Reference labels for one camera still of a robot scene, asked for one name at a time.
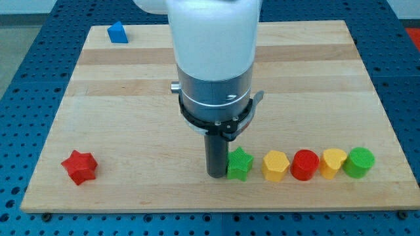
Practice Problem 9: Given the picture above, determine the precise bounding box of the grey flange with black clamp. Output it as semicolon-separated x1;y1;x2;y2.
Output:
177;68;264;142

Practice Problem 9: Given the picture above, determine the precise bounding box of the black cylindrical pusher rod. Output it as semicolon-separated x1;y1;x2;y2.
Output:
204;136;228;178

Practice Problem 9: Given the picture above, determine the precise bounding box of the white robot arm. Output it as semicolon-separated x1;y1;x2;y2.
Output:
135;0;264;178

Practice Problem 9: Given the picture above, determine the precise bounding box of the green star block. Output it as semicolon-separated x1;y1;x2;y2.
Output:
227;147;254;182

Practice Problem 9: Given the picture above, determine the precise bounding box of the yellow hexagon block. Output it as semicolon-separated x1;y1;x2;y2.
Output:
261;150;290;182

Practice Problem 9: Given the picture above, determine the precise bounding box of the red cylinder block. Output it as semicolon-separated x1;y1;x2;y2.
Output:
291;149;320;181

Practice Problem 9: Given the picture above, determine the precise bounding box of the wooden board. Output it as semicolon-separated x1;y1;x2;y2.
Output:
20;20;419;213

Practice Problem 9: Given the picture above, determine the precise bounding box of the yellow heart block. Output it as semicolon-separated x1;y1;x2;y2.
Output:
320;148;347;180

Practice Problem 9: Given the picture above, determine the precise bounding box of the blue triangle block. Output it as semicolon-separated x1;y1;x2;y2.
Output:
107;21;129;43

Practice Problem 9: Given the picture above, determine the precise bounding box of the red star block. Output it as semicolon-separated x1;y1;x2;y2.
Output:
61;150;98;186

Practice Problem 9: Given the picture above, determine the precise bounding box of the green cylinder block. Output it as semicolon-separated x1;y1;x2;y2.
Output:
342;147;375;179

